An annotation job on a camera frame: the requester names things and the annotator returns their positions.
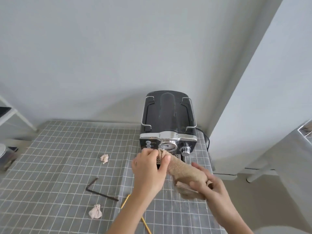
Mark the person's left hand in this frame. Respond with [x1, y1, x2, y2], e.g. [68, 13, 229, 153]
[131, 148, 171, 193]

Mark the person's right hand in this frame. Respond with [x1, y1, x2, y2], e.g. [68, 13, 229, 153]
[189, 162, 227, 208]

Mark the beige cleaning cloth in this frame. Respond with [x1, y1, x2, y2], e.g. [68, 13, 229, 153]
[157, 148, 214, 201]

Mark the person's right forearm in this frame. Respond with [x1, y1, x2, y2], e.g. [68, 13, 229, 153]
[207, 194, 254, 234]

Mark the person's left forearm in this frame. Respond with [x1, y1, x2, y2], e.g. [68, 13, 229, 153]
[106, 185, 167, 234]

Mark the black espresso machine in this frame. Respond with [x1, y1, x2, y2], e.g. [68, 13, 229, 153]
[139, 90, 198, 169]

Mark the yellow pencil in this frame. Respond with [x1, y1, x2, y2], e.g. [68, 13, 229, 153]
[120, 194, 152, 234]

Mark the white table leg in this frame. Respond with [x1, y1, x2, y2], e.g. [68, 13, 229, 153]
[246, 164, 277, 183]

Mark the black hex key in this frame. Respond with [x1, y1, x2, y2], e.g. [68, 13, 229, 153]
[85, 177, 119, 202]

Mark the grey checked tablecloth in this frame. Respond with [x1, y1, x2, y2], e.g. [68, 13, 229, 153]
[0, 120, 227, 234]

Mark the white metal rack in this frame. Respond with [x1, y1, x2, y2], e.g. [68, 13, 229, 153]
[0, 95, 38, 132]

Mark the metal tin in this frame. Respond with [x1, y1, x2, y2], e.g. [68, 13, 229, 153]
[0, 143, 19, 171]

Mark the black power cable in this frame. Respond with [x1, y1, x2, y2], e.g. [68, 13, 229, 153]
[196, 127, 210, 152]

